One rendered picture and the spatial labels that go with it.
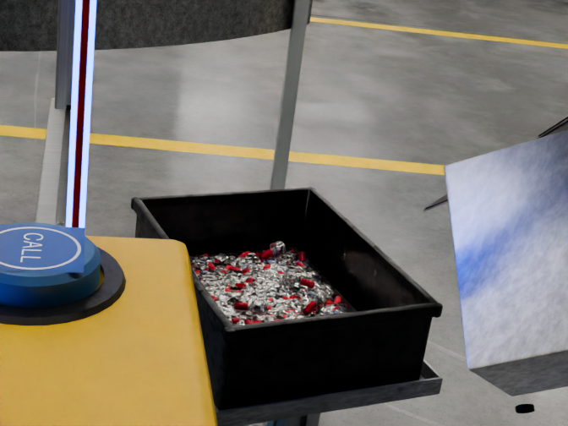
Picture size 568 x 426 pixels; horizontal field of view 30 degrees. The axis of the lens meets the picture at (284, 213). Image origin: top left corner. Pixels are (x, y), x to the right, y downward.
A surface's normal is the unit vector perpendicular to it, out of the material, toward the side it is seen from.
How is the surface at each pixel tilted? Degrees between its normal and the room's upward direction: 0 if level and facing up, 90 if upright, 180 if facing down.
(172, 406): 0
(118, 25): 90
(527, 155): 55
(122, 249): 0
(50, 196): 0
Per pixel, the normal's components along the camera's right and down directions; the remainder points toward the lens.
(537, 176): -0.51, -0.35
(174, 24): 0.65, 0.38
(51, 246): 0.12, -0.91
